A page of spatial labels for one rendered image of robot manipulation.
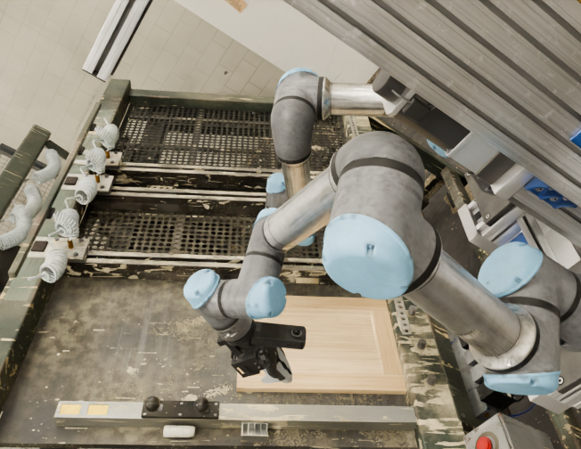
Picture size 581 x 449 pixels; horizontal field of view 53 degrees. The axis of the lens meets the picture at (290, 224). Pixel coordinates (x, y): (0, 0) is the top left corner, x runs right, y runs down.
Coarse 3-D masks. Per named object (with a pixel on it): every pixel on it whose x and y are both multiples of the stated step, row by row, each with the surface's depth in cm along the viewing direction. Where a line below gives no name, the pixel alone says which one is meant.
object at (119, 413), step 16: (64, 416) 149; (80, 416) 150; (96, 416) 150; (112, 416) 150; (128, 416) 151; (224, 416) 153; (240, 416) 153; (256, 416) 154; (272, 416) 154; (288, 416) 154; (304, 416) 155; (320, 416) 155; (336, 416) 156; (352, 416) 156; (368, 416) 156; (384, 416) 157; (400, 416) 157
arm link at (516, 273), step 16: (496, 256) 106; (512, 256) 102; (528, 256) 100; (544, 256) 103; (480, 272) 107; (496, 272) 103; (512, 272) 100; (528, 272) 98; (544, 272) 100; (560, 272) 102; (496, 288) 101; (512, 288) 99; (528, 288) 99; (544, 288) 99; (560, 288) 101; (576, 288) 103; (528, 304) 97; (544, 304) 98; (560, 304) 101
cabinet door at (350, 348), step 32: (256, 320) 184; (288, 320) 185; (320, 320) 186; (352, 320) 187; (384, 320) 188; (288, 352) 175; (320, 352) 176; (352, 352) 177; (384, 352) 177; (256, 384) 164; (288, 384) 165; (320, 384) 166; (352, 384) 167; (384, 384) 168
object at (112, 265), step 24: (48, 216) 182; (72, 240) 194; (72, 264) 191; (96, 264) 192; (120, 264) 192; (144, 264) 193; (168, 264) 194; (192, 264) 194; (216, 264) 195; (240, 264) 196; (288, 264) 200; (312, 264) 200
